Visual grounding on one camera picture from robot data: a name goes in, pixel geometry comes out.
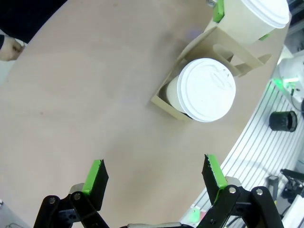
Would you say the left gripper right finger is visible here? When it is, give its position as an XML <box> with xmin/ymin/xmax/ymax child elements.
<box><xmin>198</xmin><ymin>153</ymin><xmax>285</xmax><ymax>228</ymax></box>

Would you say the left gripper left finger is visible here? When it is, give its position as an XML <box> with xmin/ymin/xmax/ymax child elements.
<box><xmin>33</xmin><ymin>158</ymin><xmax>112</xmax><ymax>228</ymax></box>

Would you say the white paper cup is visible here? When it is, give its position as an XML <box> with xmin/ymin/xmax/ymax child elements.
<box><xmin>165</xmin><ymin>76</ymin><xmax>191</xmax><ymax>117</ymax></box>
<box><xmin>218</xmin><ymin>0</ymin><xmax>276</xmax><ymax>46</ymax></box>

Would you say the white plastic cup lid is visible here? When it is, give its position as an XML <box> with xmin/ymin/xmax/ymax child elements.
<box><xmin>239</xmin><ymin>0</ymin><xmax>290</xmax><ymax>29</ymax></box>
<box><xmin>177</xmin><ymin>57</ymin><xmax>237</xmax><ymax>123</ymax></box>

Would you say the brown cardboard cup carrier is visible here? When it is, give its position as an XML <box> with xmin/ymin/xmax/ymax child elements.
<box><xmin>150</xmin><ymin>26</ymin><xmax>273</xmax><ymax>122</ymax></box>

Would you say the person's right hand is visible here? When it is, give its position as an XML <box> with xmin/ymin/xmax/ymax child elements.
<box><xmin>0</xmin><ymin>37</ymin><xmax>26</xmax><ymax>62</ymax></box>

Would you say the black clamp device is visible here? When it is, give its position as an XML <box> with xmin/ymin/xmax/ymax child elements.
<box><xmin>268</xmin><ymin>168</ymin><xmax>304</xmax><ymax>205</ymax></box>

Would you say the black cylindrical pot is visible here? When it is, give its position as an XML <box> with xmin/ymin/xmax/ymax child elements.
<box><xmin>269</xmin><ymin>110</ymin><xmax>299</xmax><ymax>133</ymax></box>

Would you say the person in dark clothing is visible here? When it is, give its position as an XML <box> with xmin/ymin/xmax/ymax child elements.
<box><xmin>0</xmin><ymin>0</ymin><xmax>69</xmax><ymax>45</ymax></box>

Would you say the aluminium slotted table frame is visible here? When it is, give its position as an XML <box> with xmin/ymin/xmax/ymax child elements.
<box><xmin>190</xmin><ymin>45</ymin><xmax>304</xmax><ymax>228</ymax></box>

